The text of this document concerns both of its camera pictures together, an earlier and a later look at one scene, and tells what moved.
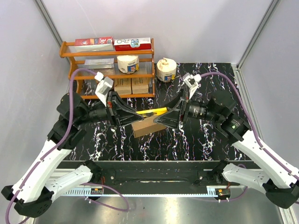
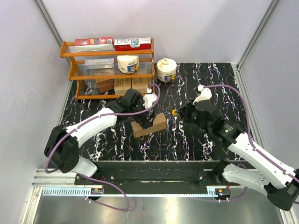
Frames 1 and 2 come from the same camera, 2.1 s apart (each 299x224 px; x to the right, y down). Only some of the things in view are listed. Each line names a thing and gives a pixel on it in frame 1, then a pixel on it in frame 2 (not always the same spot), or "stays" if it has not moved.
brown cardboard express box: [146, 126] stays
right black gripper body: [184, 101] → [190, 115]
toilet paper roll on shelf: [128, 64] stays
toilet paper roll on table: [166, 70] stays
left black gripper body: [111, 109] → [141, 118]
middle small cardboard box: [123, 86] stays
